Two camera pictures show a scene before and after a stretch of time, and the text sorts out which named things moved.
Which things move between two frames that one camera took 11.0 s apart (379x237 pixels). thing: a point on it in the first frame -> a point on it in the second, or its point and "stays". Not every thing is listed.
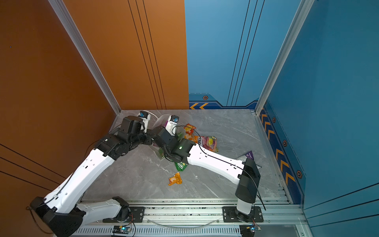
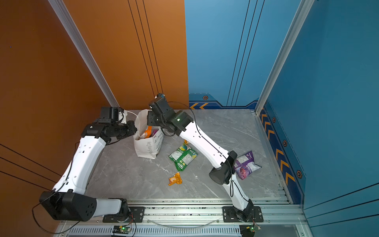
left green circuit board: x=121 y=229 stays
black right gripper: x=154 y=141 -> x=150 y=117
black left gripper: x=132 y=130 -> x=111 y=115
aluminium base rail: x=203 y=218 stays
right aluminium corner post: x=305 y=8 stays
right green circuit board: x=248 y=230 stays
